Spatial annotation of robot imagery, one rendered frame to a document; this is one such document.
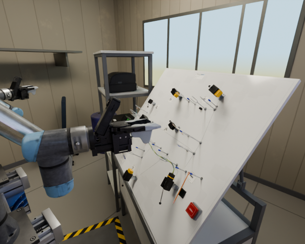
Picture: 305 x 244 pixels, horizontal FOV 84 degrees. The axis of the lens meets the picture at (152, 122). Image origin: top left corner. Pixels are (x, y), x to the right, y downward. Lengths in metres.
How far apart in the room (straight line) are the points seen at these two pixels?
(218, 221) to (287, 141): 1.83
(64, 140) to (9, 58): 3.14
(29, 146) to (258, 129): 0.84
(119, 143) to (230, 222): 1.02
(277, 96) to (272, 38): 1.83
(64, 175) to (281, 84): 0.93
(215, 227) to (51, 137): 1.09
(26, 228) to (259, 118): 1.07
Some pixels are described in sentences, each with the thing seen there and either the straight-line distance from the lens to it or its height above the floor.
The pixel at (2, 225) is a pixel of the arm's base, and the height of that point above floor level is 1.24.
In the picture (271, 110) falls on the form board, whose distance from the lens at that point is 0.92.
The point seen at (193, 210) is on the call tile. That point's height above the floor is 1.12.
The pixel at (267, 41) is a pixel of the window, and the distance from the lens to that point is 2.74.
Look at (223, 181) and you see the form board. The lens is 0.88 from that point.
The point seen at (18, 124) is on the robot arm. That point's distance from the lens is 0.63.
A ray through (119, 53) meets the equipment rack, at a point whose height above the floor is 1.83.
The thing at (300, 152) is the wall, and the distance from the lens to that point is 2.93.
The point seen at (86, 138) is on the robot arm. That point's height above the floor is 1.57.
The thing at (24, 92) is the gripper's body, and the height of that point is 1.56.
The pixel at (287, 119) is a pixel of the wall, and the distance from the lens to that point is 2.80.
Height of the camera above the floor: 1.77
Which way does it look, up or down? 20 degrees down
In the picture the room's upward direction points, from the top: straight up
